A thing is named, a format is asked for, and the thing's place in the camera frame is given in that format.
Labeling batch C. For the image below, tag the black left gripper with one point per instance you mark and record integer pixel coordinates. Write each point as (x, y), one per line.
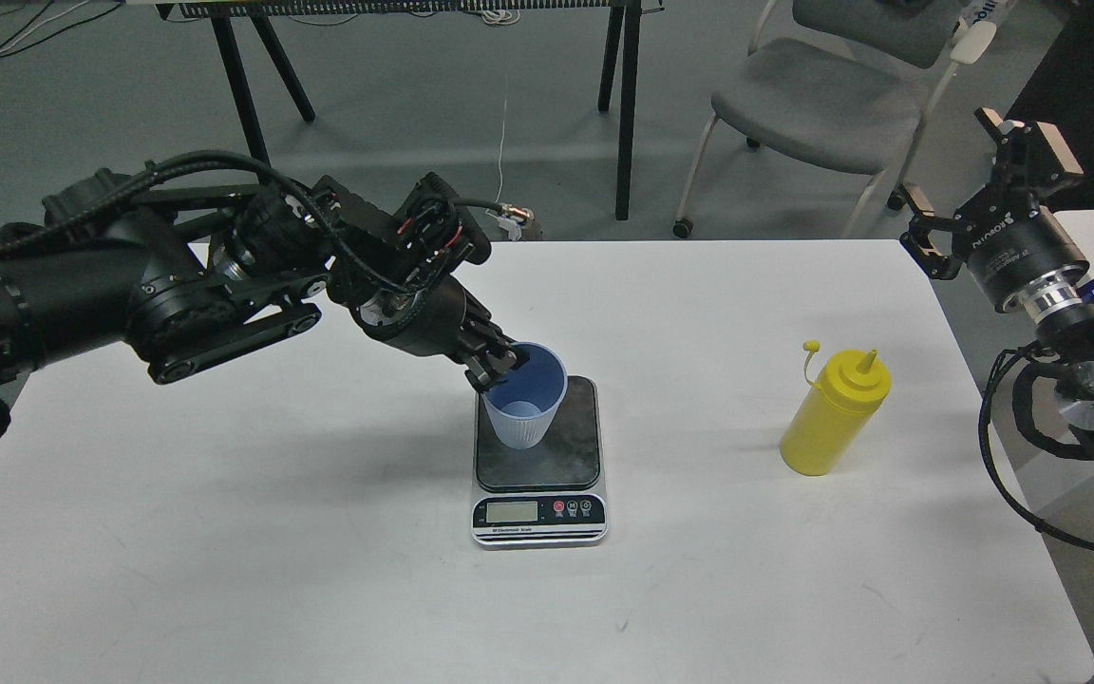
(446, 321)

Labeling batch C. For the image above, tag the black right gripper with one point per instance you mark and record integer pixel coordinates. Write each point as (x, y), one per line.
(1022, 252)

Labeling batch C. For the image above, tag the light blue plastic cup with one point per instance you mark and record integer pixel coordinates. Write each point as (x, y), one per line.
(522, 406)

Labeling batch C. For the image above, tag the yellow squeeze bottle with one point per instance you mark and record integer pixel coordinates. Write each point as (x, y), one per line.
(841, 400)

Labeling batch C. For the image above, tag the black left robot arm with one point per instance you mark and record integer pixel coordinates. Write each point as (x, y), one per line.
(212, 255)

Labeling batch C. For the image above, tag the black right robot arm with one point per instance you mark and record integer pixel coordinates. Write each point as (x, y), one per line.
(1064, 334)

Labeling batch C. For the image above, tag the digital kitchen scale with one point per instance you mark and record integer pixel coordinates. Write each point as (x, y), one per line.
(551, 495)

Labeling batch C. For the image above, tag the white power adapter plug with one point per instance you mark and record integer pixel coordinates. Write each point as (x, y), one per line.
(519, 226)

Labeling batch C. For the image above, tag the grey office chair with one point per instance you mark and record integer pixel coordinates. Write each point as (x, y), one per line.
(833, 111)

